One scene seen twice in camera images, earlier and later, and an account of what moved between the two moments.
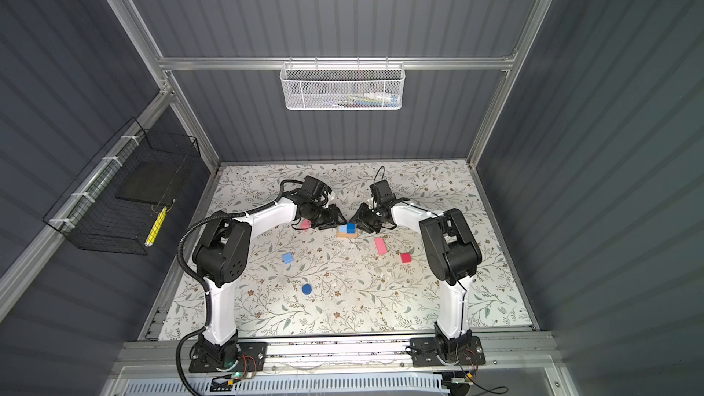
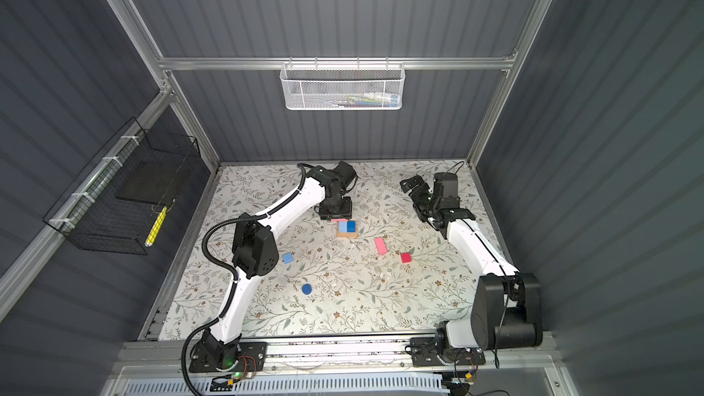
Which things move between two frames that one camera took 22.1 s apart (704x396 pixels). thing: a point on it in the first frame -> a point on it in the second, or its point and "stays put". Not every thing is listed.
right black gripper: [361, 219] -> [416, 195]
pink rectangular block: [381, 246] stays put
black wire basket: [117, 203] stays put
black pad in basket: [149, 182] stays put
